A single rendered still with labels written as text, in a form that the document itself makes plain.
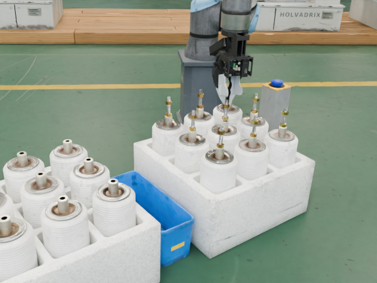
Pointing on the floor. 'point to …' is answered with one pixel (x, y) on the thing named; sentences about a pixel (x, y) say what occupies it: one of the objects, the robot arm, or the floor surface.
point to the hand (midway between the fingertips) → (225, 98)
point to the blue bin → (162, 217)
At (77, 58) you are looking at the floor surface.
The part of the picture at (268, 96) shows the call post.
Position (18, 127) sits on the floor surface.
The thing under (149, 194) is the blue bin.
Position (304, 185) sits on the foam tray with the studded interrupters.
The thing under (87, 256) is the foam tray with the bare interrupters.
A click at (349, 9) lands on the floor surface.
